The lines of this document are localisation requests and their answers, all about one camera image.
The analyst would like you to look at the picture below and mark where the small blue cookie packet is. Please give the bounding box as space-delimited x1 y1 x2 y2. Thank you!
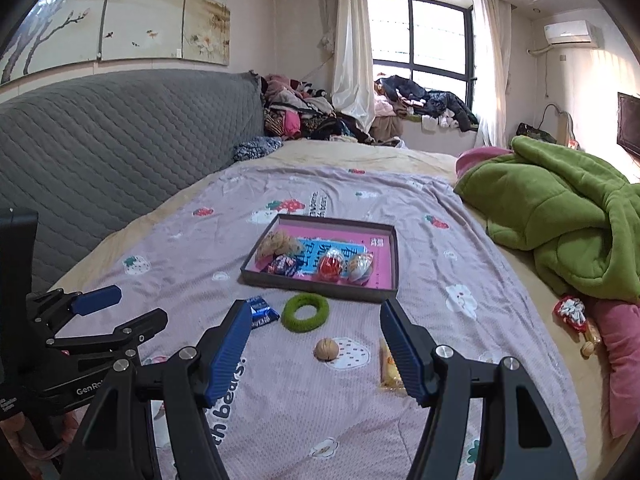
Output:
248 296 281 331

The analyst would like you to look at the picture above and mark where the green fleece blanket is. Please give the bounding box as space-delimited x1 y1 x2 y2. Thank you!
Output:
452 135 640 303

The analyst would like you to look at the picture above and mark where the black framed window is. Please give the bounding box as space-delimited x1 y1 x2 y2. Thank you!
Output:
367 0 476 116

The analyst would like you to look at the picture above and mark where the beige bed sheet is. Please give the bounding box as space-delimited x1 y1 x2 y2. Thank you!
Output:
50 137 640 480

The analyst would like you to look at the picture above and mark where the pink pillow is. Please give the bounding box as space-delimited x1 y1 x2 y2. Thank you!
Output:
592 299 640 441

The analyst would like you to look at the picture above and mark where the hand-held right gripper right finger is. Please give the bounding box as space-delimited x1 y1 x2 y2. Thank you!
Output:
380 299 568 480

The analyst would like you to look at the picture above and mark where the white toy egg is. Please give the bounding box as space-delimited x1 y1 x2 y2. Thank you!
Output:
346 252 376 285

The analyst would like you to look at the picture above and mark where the dark floral cloth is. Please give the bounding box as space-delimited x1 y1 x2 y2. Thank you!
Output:
233 136 284 162

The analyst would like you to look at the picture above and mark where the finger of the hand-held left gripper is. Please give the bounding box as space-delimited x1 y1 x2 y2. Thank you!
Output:
27 285 123 343
47 308 169 361

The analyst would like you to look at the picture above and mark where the red egg snack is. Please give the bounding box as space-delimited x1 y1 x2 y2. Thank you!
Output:
316 247 347 282

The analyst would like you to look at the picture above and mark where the pink strawberry print blanket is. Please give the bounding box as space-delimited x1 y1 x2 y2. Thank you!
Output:
50 165 588 480

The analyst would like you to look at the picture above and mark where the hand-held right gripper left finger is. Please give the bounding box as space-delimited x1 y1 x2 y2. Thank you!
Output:
60 300 253 480

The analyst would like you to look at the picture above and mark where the yellow cake packet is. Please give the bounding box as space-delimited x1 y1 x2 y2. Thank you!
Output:
378 338 407 392

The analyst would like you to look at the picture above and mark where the dark television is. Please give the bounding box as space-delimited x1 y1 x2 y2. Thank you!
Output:
616 91 640 158

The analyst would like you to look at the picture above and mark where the white air conditioner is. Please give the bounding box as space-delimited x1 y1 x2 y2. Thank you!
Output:
544 20 601 47

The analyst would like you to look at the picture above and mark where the pink fleece blanket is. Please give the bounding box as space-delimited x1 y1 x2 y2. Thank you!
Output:
456 146 513 181

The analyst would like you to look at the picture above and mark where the grey quilted headboard cover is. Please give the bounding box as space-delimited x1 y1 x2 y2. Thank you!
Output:
0 69 266 293

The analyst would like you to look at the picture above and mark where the pile of dark clothes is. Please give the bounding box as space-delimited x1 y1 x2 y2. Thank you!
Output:
372 74 480 133

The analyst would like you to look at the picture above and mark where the grey shallow cardboard box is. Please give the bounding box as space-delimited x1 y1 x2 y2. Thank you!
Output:
241 213 400 304

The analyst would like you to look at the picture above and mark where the green fuzzy ring scrunchie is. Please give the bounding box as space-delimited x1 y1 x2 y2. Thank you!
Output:
281 293 329 333

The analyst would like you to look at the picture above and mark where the white standing fan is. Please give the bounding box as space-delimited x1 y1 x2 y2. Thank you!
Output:
542 103 578 148

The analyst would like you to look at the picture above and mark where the white curtain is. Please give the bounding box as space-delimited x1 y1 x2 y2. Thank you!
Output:
330 0 376 133
472 0 513 148

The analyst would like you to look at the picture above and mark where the dark blue snack packet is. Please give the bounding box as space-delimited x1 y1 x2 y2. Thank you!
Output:
265 254 301 277

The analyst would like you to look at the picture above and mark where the person's left hand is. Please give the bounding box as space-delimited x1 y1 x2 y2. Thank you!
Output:
0 410 28 443

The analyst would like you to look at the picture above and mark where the pile of mixed clothes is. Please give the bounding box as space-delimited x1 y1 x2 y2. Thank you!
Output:
260 72 376 143

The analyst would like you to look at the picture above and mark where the floral wall painting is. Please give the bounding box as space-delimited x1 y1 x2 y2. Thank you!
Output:
0 0 232 86

